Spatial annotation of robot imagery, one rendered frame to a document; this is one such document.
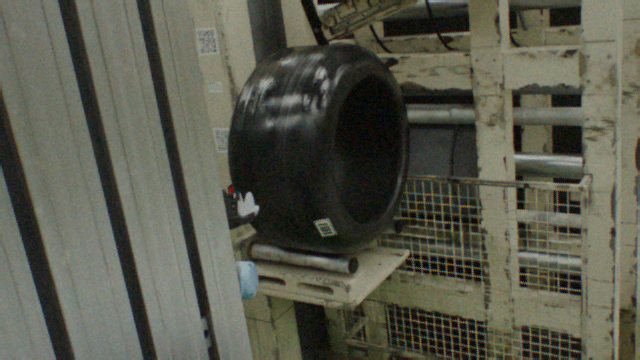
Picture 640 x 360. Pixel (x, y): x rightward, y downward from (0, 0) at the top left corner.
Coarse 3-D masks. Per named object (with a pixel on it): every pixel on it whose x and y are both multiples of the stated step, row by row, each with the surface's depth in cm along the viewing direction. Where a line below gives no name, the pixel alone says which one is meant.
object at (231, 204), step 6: (234, 192) 144; (228, 198) 143; (234, 198) 146; (228, 204) 143; (234, 204) 146; (228, 210) 143; (234, 210) 146; (228, 216) 143; (234, 216) 146; (228, 222) 143; (234, 222) 145; (234, 228) 145
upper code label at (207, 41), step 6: (198, 30) 186; (204, 30) 185; (210, 30) 183; (198, 36) 186; (204, 36) 185; (210, 36) 184; (216, 36) 183; (198, 42) 187; (204, 42) 186; (210, 42) 185; (216, 42) 184; (204, 48) 187; (210, 48) 186; (216, 48) 184; (204, 54) 187; (210, 54) 186
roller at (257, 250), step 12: (252, 252) 192; (264, 252) 190; (276, 252) 187; (288, 252) 185; (300, 252) 184; (312, 252) 182; (300, 264) 184; (312, 264) 181; (324, 264) 179; (336, 264) 176; (348, 264) 175
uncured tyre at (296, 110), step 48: (288, 48) 180; (336, 48) 170; (240, 96) 170; (288, 96) 161; (336, 96) 162; (384, 96) 200; (240, 144) 165; (288, 144) 158; (336, 144) 213; (384, 144) 206; (240, 192) 169; (288, 192) 160; (336, 192) 164; (384, 192) 203; (288, 240) 175; (336, 240) 170
